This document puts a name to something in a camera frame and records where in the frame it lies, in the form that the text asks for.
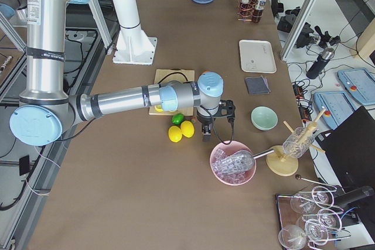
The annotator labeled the copper wire bottle rack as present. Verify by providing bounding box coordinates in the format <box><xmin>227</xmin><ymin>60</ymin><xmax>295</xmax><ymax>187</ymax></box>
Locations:
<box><xmin>237</xmin><ymin>0</ymin><xmax>266</xmax><ymax>23</ymax></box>

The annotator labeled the tea bottle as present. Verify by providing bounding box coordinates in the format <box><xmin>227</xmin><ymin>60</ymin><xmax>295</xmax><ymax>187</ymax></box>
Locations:
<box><xmin>252</xmin><ymin>0</ymin><xmax>266</xmax><ymax>23</ymax></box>
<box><xmin>238</xmin><ymin>0</ymin><xmax>250</xmax><ymax>19</ymax></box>

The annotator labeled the wine glass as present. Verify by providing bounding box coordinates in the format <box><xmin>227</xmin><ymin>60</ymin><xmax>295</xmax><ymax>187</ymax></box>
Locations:
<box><xmin>311</xmin><ymin>186</ymin><xmax>334</xmax><ymax>208</ymax></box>
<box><xmin>290</xmin><ymin>191</ymin><xmax>316</xmax><ymax>214</ymax></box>
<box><xmin>305</xmin><ymin>219</ymin><xmax>329</xmax><ymax>246</ymax></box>
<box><xmin>278</xmin><ymin>225</ymin><xmax>307</xmax><ymax>250</ymax></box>

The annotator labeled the wooden cutting board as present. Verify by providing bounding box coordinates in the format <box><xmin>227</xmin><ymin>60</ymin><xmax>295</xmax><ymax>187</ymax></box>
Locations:
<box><xmin>149</xmin><ymin>69</ymin><xmax>195</xmax><ymax>117</ymax></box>

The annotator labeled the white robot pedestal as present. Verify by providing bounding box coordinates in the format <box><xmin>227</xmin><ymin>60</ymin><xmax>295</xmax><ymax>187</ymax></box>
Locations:
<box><xmin>112</xmin><ymin>0</ymin><xmax>157</xmax><ymax>65</ymax></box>

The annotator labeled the wooden cup stand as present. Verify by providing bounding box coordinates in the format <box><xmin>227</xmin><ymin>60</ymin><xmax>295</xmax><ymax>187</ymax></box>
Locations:
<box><xmin>266</xmin><ymin>108</ymin><xmax>325</xmax><ymax>176</ymax></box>

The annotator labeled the clear glass on stand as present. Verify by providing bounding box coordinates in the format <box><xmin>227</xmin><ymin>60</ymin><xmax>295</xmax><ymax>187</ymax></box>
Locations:
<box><xmin>282</xmin><ymin>127</ymin><xmax>314</xmax><ymax>159</ymax></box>

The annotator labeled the grey folded cloth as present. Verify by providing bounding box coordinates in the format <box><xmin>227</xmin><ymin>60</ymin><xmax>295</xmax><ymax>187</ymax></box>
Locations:
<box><xmin>245</xmin><ymin>76</ymin><xmax>271</xmax><ymax>95</ymax></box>

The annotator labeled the lemon half slice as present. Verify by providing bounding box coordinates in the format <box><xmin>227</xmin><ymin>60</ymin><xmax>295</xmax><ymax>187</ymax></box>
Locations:
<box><xmin>154</xmin><ymin>105</ymin><xmax>163</xmax><ymax>112</ymax></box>

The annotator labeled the yellow lemon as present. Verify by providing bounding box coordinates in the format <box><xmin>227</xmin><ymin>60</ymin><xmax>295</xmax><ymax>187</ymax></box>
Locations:
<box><xmin>168</xmin><ymin>125</ymin><xmax>182</xmax><ymax>143</ymax></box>
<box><xmin>180</xmin><ymin>121</ymin><xmax>195</xmax><ymax>138</ymax></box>

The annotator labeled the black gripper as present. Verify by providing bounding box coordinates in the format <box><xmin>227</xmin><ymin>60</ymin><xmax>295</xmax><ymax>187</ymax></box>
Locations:
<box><xmin>197</xmin><ymin>112</ymin><xmax>214</xmax><ymax>142</ymax></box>

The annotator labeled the black thermos bottle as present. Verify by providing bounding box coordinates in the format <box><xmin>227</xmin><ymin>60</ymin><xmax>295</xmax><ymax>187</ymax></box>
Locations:
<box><xmin>306</xmin><ymin>47</ymin><xmax>335</xmax><ymax>79</ymax></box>

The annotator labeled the mint green bowl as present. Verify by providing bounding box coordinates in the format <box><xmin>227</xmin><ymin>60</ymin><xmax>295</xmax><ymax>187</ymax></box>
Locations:
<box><xmin>251</xmin><ymin>107</ymin><xmax>278</xmax><ymax>131</ymax></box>

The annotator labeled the metal ice scoop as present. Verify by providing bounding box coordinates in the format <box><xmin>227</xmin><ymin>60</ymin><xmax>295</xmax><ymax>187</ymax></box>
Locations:
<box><xmin>222</xmin><ymin>149</ymin><xmax>274</xmax><ymax>174</ymax></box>

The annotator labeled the cream rabbit tray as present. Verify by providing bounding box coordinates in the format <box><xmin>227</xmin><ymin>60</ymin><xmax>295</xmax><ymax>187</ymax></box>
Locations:
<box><xmin>239</xmin><ymin>39</ymin><xmax>277</xmax><ymax>74</ymax></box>

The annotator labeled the blue teach pendant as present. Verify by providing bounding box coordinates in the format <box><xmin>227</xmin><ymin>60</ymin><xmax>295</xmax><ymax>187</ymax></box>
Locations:
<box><xmin>337</xmin><ymin>68</ymin><xmax>374</xmax><ymax>105</ymax></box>
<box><xmin>313</xmin><ymin>91</ymin><xmax>357</xmax><ymax>129</ymax></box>

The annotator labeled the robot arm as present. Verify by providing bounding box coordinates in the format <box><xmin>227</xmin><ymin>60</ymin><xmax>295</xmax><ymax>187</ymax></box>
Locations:
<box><xmin>9</xmin><ymin>0</ymin><xmax>224</xmax><ymax>146</ymax></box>

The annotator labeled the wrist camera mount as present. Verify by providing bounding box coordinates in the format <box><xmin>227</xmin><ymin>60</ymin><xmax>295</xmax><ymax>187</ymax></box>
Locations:
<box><xmin>218</xmin><ymin>100</ymin><xmax>236</xmax><ymax>124</ymax></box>

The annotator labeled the black laptop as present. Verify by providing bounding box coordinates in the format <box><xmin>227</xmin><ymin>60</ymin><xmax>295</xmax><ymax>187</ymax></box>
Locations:
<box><xmin>316</xmin><ymin>106</ymin><xmax>374</xmax><ymax>187</ymax></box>

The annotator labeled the green lime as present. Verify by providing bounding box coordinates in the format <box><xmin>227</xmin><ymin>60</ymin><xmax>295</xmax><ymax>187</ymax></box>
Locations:
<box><xmin>172</xmin><ymin>113</ymin><xmax>185</xmax><ymax>126</ymax></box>

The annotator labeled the pink bowl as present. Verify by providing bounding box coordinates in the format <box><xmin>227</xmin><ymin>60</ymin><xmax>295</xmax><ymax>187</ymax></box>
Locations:
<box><xmin>210</xmin><ymin>141</ymin><xmax>257</xmax><ymax>186</ymax></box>

